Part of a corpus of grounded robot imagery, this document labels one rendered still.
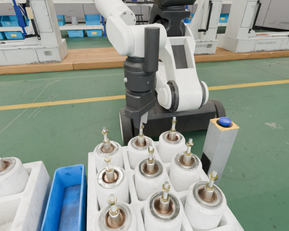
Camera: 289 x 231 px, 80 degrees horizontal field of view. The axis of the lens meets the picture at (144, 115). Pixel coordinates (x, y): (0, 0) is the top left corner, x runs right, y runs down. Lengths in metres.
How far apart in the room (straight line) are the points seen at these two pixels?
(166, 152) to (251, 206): 0.41
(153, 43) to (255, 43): 2.79
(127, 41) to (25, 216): 0.53
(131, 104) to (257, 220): 0.63
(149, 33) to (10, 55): 2.24
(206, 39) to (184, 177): 2.36
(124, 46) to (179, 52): 0.49
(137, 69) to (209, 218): 0.40
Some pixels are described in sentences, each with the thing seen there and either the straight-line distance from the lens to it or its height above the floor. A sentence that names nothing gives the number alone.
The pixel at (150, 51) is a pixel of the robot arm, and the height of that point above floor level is 0.58.
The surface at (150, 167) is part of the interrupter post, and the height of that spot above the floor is 0.27.
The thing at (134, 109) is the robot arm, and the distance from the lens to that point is 0.48.
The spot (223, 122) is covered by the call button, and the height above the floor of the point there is 0.33.
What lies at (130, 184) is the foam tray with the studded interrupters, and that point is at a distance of 0.60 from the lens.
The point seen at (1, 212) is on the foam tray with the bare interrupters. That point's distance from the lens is 0.74.
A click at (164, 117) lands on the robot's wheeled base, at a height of 0.18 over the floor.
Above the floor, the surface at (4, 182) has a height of 0.23.
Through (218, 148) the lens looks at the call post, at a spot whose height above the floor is 0.23.
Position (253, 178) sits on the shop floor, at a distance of 0.97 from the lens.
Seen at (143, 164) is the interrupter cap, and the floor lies 0.25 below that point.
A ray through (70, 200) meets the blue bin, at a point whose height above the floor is 0.00.
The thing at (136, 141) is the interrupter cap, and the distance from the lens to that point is 0.62.
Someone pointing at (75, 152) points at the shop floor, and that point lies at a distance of 1.01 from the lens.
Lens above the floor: 0.66
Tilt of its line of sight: 33 degrees down
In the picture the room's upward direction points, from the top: straight up
